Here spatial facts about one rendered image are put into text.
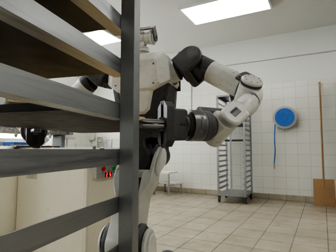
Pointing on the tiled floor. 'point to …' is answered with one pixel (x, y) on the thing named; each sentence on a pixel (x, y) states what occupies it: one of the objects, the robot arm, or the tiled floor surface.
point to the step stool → (170, 182)
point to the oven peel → (329, 192)
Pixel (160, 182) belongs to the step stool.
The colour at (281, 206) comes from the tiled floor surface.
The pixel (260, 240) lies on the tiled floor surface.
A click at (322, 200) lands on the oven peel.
